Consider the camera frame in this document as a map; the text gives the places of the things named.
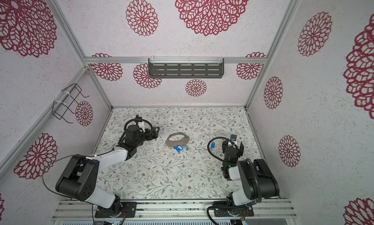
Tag keyring bunch with blue tags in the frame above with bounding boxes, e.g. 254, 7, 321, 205
165, 132, 190, 153

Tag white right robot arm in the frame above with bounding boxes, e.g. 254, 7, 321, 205
215, 140, 280, 217

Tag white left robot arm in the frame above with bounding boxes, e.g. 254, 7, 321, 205
55, 119, 160, 218

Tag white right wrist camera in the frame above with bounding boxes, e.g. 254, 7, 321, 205
229, 134, 237, 145

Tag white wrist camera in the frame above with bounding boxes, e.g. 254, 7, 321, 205
135, 115, 145, 133
229, 134, 237, 145

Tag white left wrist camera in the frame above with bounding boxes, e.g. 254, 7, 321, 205
135, 115, 145, 133

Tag grey slotted wall shelf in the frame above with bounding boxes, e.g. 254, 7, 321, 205
148, 58, 225, 79

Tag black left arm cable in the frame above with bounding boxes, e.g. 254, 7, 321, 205
42, 154, 77, 199

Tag black wire wall rack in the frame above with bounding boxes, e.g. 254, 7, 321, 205
51, 83, 89, 124

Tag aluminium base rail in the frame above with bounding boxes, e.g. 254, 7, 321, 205
51, 199, 297, 223

